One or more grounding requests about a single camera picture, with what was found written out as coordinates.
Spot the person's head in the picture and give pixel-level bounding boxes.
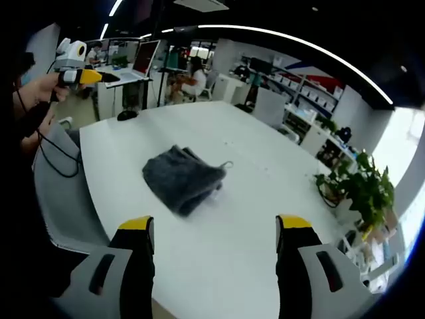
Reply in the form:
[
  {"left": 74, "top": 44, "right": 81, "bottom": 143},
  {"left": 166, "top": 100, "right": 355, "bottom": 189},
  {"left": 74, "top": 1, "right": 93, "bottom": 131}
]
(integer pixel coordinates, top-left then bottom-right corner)
[{"left": 18, "top": 52, "right": 37, "bottom": 86}]

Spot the ceiling light strip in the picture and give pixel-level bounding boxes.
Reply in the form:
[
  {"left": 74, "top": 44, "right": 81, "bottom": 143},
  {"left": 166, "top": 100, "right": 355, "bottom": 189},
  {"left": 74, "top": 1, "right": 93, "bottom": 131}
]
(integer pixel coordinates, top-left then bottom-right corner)
[{"left": 162, "top": 24, "right": 395, "bottom": 106}]

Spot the grey towel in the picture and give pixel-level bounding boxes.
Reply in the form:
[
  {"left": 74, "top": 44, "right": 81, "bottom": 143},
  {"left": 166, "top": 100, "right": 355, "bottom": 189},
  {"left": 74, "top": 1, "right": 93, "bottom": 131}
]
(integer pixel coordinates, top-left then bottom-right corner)
[{"left": 141, "top": 144, "right": 234, "bottom": 219}]

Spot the black device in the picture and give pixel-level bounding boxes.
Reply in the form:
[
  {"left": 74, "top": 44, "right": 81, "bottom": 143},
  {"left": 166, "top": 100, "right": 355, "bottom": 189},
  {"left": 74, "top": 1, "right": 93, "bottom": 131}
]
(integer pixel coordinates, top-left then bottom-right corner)
[{"left": 335, "top": 126, "right": 353, "bottom": 144}]

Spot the person's left hand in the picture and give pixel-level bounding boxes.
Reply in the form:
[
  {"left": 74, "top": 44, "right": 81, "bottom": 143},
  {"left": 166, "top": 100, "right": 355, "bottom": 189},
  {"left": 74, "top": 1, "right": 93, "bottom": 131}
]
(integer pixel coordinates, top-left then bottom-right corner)
[{"left": 31, "top": 70, "right": 72, "bottom": 111}]

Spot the shelf with white bins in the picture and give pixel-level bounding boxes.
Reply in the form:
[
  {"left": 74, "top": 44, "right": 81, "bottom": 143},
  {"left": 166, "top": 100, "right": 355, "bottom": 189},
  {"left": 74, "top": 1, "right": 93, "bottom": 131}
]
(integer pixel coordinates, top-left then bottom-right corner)
[{"left": 272, "top": 56, "right": 345, "bottom": 114}]

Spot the large white-framed screen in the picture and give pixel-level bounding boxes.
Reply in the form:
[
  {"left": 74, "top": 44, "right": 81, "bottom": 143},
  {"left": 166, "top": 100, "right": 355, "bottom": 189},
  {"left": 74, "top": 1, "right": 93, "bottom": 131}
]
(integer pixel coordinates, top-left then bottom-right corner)
[{"left": 132, "top": 39, "right": 161, "bottom": 76}]

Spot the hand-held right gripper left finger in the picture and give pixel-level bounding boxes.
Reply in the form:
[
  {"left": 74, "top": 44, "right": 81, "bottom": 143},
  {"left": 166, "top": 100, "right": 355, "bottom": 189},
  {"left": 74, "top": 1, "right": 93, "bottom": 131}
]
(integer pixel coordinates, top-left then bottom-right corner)
[{"left": 62, "top": 215, "right": 155, "bottom": 319}]

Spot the small green plant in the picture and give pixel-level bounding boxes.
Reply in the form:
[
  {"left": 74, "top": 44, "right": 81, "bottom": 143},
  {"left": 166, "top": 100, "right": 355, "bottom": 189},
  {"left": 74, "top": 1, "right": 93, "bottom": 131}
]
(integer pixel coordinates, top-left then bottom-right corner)
[{"left": 317, "top": 115, "right": 338, "bottom": 134}]

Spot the black monitor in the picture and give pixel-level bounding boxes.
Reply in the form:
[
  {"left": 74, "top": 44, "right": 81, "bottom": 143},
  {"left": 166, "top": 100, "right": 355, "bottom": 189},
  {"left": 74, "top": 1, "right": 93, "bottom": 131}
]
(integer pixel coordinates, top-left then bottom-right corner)
[{"left": 248, "top": 56, "right": 273, "bottom": 76}]

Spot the person's dark clothing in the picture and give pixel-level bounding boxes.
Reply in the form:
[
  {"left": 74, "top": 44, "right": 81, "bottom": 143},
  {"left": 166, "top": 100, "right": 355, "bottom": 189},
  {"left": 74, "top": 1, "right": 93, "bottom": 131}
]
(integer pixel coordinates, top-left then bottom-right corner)
[{"left": 6, "top": 99, "right": 92, "bottom": 298}]

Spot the large green potted plant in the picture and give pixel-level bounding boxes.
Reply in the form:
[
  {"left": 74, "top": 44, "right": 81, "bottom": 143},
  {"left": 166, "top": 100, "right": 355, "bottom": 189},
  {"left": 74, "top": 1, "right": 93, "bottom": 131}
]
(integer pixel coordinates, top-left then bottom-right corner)
[{"left": 313, "top": 150, "right": 396, "bottom": 233}]

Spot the white plant pot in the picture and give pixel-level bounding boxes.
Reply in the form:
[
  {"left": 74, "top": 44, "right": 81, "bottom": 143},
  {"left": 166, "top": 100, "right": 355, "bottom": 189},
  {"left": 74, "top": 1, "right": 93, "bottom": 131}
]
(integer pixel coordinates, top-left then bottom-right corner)
[{"left": 334, "top": 198, "right": 358, "bottom": 219}]

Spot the white low cabinet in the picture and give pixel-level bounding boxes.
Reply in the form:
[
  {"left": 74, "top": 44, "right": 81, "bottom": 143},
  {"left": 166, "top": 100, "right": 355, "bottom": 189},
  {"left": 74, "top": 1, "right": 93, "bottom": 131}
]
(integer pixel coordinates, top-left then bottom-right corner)
[{"left": 285, "top": 104, "right": 358, "bottom": 167}]

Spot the grey mesh office chair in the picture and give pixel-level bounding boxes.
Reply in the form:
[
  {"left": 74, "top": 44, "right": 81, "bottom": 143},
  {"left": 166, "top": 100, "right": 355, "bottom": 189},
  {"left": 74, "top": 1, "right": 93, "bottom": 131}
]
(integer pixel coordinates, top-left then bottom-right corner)
[{"left": 33, "top": 124, "right": 112, "bottom": 255}]

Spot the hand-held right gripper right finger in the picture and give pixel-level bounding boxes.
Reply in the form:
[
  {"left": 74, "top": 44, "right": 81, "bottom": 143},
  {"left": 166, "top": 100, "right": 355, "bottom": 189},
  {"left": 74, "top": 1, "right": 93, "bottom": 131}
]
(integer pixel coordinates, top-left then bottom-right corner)
[{"left": 275, "top": 214, "right": 378, "bottom": 319}]

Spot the white standing desk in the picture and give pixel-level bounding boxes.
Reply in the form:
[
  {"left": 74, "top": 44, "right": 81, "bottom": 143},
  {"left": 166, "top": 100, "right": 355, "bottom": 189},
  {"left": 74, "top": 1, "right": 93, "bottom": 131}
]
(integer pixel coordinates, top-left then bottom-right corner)
[{"left": 95, "top": 66, "right": 154, "bottom": 120}]

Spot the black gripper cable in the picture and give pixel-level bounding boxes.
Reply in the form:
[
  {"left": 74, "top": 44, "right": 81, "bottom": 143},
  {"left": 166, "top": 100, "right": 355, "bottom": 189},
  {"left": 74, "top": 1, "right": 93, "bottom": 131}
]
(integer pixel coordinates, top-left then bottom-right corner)
[{"left": 15, "top": 88, "right": 83, "bottom": 179}]

